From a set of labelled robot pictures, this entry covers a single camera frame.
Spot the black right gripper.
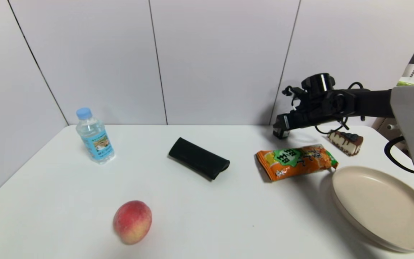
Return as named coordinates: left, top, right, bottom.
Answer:
left=272, top=110, right=310, bottom=140

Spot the beige round plate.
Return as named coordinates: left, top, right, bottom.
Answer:
left=331, top=165, right=414, bottom=252

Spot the orange snack bag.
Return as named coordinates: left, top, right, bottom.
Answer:
left=256, top=144, right=339, bottom=181

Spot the chocolate topped cake slice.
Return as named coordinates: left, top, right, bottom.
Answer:
left=328, top=131, right=364, bottom=156

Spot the black soft pouch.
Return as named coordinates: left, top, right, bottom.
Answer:
left=168, top=137, right=230, bottom=180

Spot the perforated beige desk panel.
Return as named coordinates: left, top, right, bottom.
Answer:
left=372, top=117, right=391, bottom=133

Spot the red yellow peach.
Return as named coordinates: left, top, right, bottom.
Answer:
left=113, top=200, right=152, bottom=245

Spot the clear water bottle blue cap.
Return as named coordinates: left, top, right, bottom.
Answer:
left=76, top=108, right=116, bottom=164

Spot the thin black cable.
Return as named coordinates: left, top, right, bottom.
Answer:
left=314, top=114, right=350, bottom=136

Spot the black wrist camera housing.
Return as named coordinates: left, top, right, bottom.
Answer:
left=302, top=73, right=336, bottom=95

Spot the thick black cable loop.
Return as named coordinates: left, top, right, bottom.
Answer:
left=384, top=136, right=414, bottom=174

